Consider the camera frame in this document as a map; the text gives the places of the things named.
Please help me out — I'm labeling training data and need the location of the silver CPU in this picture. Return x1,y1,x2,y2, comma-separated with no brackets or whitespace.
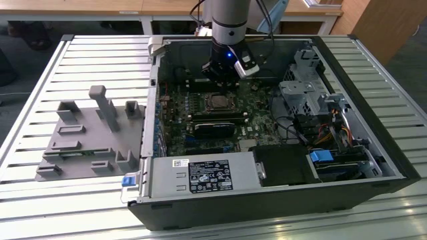
212,95,232,109

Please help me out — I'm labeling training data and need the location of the metal socket cover frame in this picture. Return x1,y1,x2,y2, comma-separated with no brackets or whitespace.
204,91,240,113

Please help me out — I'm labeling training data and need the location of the CPU socket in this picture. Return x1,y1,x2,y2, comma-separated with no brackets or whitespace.
202,90,242,114

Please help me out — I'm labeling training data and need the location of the black RAM slot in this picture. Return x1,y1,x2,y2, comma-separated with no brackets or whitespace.
190,111,247,118
190,116,248,124

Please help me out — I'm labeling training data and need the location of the green motherboard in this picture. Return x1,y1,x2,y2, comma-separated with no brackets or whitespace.
156,79,287,158

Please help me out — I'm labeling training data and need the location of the silver drive cage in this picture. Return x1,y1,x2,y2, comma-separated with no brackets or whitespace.
278,48,354,121

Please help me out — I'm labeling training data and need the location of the black graphics card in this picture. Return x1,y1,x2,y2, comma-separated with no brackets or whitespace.
192,121,236,140

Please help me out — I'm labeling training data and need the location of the small silver heatsink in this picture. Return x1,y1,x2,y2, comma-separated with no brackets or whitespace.
238,139,259,152

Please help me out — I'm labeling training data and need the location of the white book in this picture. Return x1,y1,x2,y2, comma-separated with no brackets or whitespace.
302,0,344,7

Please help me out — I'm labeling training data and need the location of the black plastic shroud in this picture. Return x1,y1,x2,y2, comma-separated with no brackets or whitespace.
251,144,322,188

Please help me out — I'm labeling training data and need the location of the silver power supply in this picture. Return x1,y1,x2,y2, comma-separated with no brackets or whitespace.
146,156,264,200

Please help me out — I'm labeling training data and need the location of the blue disk carrier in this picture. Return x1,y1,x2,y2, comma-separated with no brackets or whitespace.
308,149,335,165

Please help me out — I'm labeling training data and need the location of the grey parts rack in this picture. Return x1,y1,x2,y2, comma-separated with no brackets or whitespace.
34,84,148,183

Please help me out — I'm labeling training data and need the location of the wooden cabinet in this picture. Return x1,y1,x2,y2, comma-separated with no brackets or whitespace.
328,0,427,66

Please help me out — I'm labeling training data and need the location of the blue case latch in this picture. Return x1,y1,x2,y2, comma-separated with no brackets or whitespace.
122,175,139,188

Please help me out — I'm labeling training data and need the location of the wooden desk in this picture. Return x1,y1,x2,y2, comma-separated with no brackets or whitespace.
0,0,344,36

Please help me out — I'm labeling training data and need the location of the green RAM stick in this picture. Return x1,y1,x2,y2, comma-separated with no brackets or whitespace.
59,148,111,158

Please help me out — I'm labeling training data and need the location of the black disk drive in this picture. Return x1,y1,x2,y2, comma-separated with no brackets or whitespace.
312,159,383,182

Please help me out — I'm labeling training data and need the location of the black open PC case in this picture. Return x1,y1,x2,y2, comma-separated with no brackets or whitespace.
128,34,422,231

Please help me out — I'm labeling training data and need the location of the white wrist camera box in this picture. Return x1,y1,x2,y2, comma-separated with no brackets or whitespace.
232,47,262,79

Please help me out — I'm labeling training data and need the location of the yellow red wire bundle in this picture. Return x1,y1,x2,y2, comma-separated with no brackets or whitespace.
312,124,355,148

